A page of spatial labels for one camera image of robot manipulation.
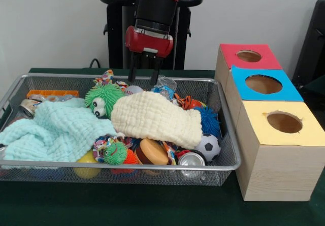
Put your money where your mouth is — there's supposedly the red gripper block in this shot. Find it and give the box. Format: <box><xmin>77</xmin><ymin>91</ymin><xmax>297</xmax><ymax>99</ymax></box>
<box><xmin>124</xmin><ymin>25</ymin><xmax>174</xmax><ymax>86</ymax></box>

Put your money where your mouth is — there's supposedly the crushed clear plastic bottle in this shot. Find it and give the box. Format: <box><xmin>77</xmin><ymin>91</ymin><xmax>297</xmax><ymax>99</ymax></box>
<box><xmin>151</xmin><ymin>75</ymin><xmax>178</xmax><ymax>100</ymax></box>

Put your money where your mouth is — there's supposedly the cream waffle cloth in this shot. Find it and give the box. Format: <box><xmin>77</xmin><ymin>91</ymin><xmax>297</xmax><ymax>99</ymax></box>
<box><xmin>111</xmin><ymin>90</ymin><xmax>203</xmax><ymax>150</ymax></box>

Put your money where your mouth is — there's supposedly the shallow metal mesh bin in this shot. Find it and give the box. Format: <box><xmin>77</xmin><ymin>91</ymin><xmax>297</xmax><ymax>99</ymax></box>
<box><xmin>0</xmin><ymin>73</ymin><xmax>242</xmax><ymax>187</ymax></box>

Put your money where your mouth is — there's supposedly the wooden box with three holes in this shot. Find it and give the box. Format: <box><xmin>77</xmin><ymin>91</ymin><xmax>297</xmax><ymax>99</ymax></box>
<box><xmin>214</xmin><ymin>43</ymin><xmax>325</xmax><ymax>202</ymax></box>

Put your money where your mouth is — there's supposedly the white baseball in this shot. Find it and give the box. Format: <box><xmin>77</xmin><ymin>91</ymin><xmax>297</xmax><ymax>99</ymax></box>
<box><xmin>124</xmin><ymin>85</ymin><xmax>144</xmax><ymax>96</ymax></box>

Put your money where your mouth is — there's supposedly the large green spiky eyed toy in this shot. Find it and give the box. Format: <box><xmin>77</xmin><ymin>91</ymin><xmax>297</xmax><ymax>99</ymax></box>
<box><xmin>84</xmin><ymin>83</ymin><xmax>125</xmax><ymax>117</ymax></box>

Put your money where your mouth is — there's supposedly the blue spiky ball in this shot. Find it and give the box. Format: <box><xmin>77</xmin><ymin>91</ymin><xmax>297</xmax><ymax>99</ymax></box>
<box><xmin>194</xmin><ymin>106</ymin><xmax>221</xmax><ymax>138</ymax></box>

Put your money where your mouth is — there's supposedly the small green spiky toy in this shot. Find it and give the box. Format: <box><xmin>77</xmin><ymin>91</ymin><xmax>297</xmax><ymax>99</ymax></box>
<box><xmin>103</xmin><ymin>141</ymin><xmax>127</xmax><ymax>165</ymax></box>

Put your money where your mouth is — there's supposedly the orange plastic block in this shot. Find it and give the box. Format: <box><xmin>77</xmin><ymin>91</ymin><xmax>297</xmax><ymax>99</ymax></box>
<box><xmin>26</xmin><ymin>89</ymin><xmax>79</xmax><ymax>100</ymax></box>

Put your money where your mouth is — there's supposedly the silver drink can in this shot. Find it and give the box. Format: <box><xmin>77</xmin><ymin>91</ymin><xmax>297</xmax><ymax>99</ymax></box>
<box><xmin>177</xmin><ymin>151</ymin><xmax>206</xmax><ymax>166</ymax></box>

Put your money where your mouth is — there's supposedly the black white soccer ball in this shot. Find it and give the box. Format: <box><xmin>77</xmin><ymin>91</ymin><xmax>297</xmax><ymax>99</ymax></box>
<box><xmin>194</xmin><ymin>133</ymin><xmax>221</xmax><ymax>162</ymax></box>

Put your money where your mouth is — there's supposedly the mint green waffle cloth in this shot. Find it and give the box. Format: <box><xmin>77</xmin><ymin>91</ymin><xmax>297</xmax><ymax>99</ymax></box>
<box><xmin>0</xmin><ymin>98</ymin><xmax>120</xmax><ymax>163</ymax></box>

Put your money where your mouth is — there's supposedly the dark green tablecloth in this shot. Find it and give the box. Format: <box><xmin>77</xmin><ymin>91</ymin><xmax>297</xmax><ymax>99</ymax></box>
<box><xmin>0</xmin><ymin>68</ymin><xmax>325</xmax><ymax>226</ymax></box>

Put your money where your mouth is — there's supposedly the black stand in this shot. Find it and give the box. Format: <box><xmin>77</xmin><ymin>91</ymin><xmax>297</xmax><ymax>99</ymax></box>
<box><xmin>291</xmin><ymin>0</ymin><xmax>325</xmax><ymax>84</ymax></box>

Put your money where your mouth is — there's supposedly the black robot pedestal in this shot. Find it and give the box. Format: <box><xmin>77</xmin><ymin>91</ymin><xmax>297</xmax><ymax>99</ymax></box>
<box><xmin>97</xmin><ymin>0</ymin><xmax>204</xmax><ymax>71</ymax></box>

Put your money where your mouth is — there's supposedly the black cable behind table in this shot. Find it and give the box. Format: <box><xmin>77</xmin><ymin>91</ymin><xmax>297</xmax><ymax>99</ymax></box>
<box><xmin>89</xmin><ymin>57</ymin><xmax>102</xmax><ymax>69</ymax></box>

